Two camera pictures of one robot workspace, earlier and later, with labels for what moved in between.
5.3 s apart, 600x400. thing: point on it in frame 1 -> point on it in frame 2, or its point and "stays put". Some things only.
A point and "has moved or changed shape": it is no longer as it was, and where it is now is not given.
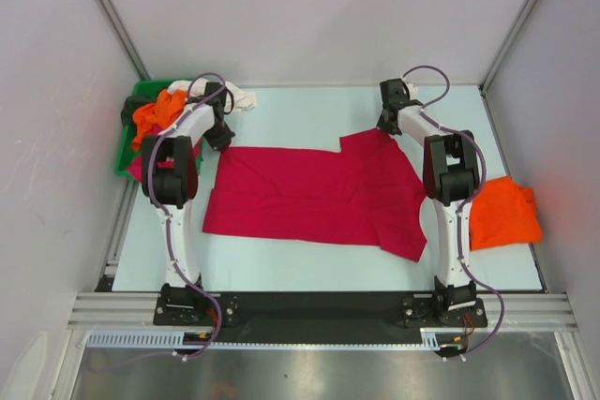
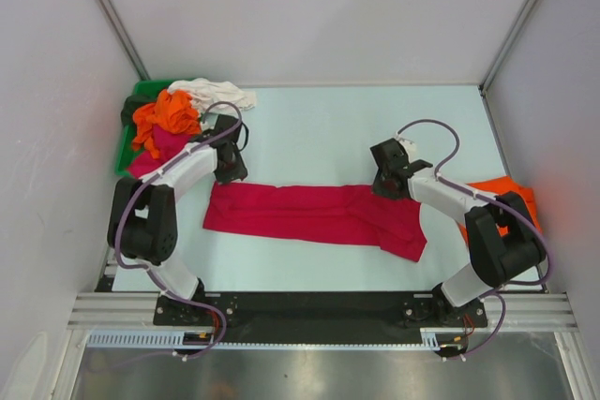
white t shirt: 237,97 stays put
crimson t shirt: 367,193 has moved or changed shape
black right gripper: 382,125 -> 378,189
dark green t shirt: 130,104 stays put
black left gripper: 221,143 -> 238,172
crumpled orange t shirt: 160,112 stays put
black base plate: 237,318 stays put
